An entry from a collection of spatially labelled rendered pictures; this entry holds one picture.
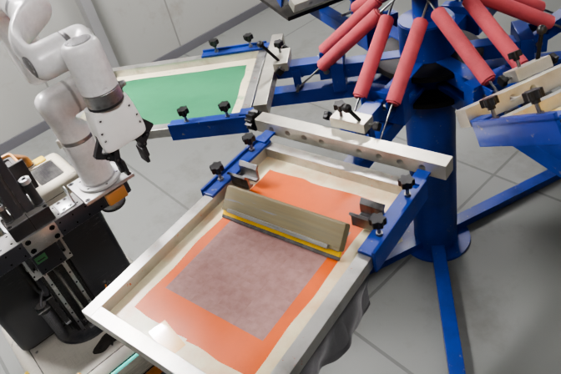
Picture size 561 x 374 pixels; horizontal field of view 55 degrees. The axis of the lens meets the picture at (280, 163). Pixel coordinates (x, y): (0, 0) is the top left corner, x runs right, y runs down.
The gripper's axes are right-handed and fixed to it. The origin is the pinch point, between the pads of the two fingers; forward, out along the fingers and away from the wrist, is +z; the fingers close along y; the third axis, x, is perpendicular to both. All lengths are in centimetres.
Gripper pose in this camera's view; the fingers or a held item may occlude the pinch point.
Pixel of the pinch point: (133, 159)
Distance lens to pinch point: 122.4
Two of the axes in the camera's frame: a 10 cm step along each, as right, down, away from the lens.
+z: 2.0, 7.7, 6.0
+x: 6.6, 3.5, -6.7
